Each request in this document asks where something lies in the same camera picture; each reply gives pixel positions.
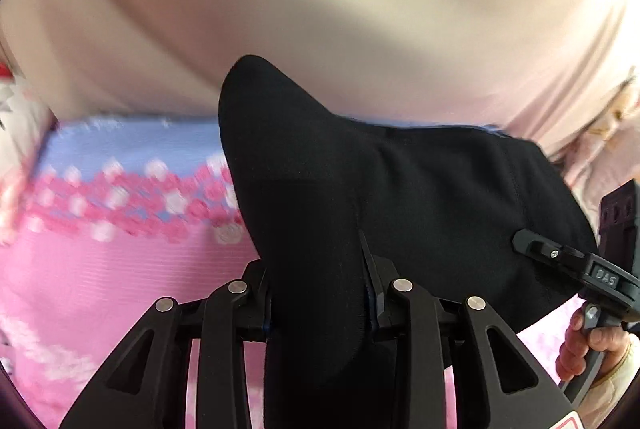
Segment pale floral cloth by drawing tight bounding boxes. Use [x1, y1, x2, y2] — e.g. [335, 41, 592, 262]
[547, 69, 640, 235]

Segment person's right hand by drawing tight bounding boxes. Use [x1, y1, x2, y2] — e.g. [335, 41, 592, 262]
[555, 308, 632, 384]

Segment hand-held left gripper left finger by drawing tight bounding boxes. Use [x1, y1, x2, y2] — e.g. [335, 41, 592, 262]
[60, 259, 273, 429]

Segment pink floral blanket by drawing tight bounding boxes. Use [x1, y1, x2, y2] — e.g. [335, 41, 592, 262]
[0, 111, 576, 429]

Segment black pants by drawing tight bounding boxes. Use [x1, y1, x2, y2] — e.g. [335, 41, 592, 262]
[218, 55, 598, 429]

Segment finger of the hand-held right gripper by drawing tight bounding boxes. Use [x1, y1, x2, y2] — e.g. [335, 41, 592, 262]
[511, 228, 597, 271]

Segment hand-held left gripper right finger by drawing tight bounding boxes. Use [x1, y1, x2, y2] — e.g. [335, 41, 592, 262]
[357, 231, 576, 429]

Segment white cat face pillow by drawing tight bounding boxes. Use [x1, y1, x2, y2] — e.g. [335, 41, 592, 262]
[0, 63, 58, 242]

